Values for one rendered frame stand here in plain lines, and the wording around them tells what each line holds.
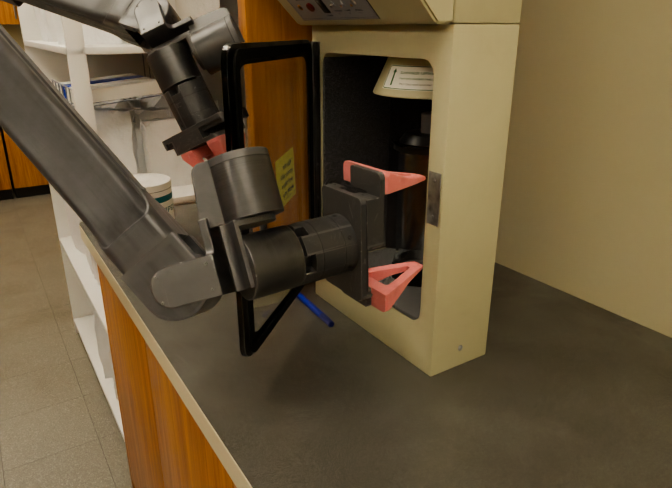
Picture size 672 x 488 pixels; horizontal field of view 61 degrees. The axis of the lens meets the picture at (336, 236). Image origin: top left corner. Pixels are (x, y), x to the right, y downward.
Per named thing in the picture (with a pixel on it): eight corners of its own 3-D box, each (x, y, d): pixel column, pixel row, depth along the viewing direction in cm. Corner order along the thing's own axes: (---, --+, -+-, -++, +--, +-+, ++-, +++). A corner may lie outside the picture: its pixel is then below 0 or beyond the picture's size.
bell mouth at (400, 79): (436, 85, 95) (438, 50, 93) (520, 94, 81) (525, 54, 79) (349, 91, 86) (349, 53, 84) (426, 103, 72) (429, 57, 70)
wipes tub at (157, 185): (167, 229, 140) (160, 169, 135) (184, 245, 129) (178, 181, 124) (112, 239, 133) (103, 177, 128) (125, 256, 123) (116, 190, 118)
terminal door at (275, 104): (314, 272, 102) (311, 38, 89) (246, 362, 75) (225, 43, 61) (310, 272, 103) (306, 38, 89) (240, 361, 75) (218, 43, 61)
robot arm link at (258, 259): (228, 306, 51) (251, 301, 46) (208, 232, 51) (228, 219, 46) (295, 286, 54) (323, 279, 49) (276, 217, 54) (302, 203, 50)
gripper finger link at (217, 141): (224, 195, 83) (194, 136, 81) (264, 177, 80) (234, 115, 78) (201, 207, 76) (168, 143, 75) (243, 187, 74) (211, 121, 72)
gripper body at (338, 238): (377, 195, 51) (306, 210, 47) (377, 297, 54) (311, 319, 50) (337, 180, 56) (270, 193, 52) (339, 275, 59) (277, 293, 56)
